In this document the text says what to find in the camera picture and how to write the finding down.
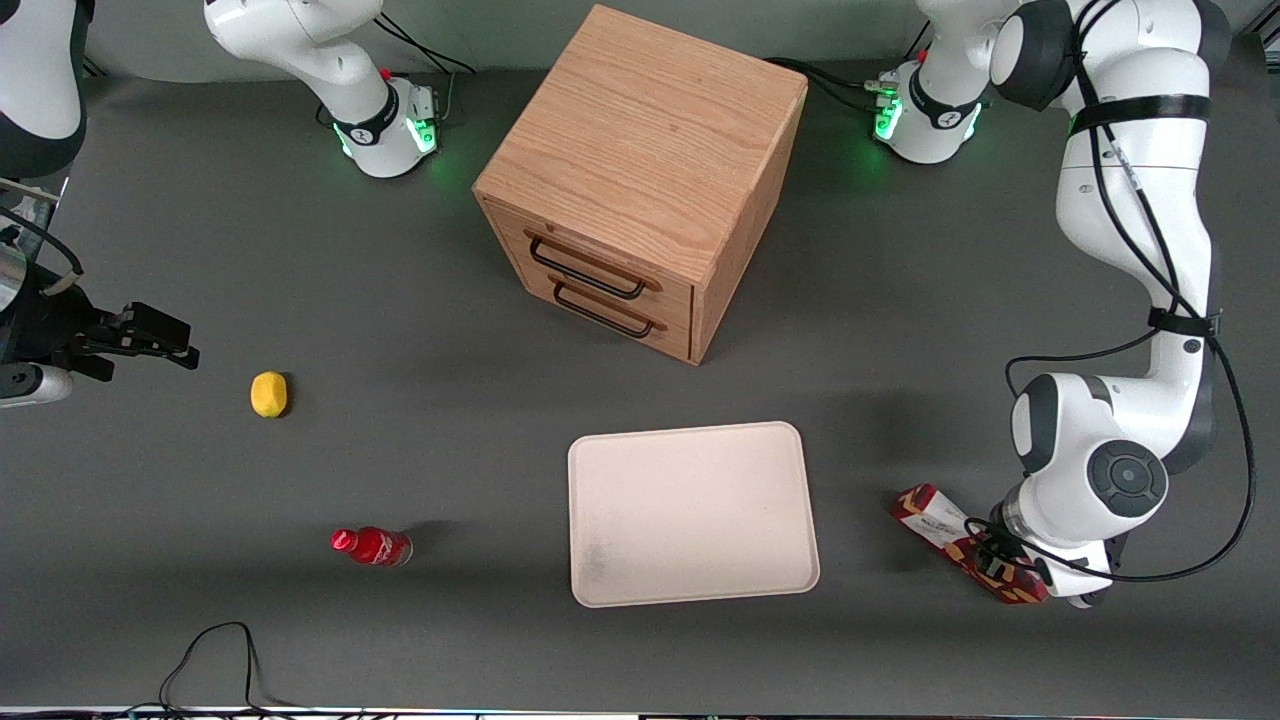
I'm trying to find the red cola bottle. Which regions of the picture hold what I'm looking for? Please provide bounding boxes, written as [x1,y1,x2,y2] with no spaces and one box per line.
[330,526,414,569]

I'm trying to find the black metal drawer handle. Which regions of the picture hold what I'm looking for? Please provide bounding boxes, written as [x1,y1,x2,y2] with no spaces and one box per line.
[527,234,649,301]
[551,279,657,340]

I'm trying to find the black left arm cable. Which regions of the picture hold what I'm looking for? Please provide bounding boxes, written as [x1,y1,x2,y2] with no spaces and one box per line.
[964,0,1257,586]

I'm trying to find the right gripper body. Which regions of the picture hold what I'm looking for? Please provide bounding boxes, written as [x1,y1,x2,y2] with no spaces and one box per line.
[0,288,113,408]

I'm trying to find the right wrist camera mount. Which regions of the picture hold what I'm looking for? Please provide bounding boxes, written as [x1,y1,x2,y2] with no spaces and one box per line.
[0,177,73,293]

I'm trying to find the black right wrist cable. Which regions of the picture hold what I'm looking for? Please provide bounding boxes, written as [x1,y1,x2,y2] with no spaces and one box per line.
[0,212,84,297]

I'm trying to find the yellow lemon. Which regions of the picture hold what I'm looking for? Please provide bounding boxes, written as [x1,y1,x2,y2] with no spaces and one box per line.
[249,371,290,420]

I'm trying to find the thin black loop cable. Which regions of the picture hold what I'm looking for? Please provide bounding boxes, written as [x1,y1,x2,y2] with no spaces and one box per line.
[125,621,301,717]

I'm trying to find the red cookie box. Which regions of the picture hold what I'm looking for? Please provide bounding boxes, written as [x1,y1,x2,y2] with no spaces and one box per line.
[889,483,1051,607]

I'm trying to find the beige plastic tray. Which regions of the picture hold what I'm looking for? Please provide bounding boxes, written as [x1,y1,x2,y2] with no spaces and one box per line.
[567,421,821,609]

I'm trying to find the black right arm base cables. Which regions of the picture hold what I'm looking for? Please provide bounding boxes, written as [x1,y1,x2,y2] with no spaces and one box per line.
[374,12,477,123]

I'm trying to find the black arm base cables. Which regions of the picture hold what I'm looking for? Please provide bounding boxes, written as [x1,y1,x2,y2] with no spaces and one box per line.
[374,12,477,123]
[764,24,933,114]

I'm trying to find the wooden two-drawer cabinet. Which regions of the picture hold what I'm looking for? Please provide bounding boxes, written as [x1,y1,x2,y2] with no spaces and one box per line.
[472,4,809,367]

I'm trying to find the black left arm base cables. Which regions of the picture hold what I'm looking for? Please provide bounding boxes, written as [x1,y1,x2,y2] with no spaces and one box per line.
[764,24,933,114]

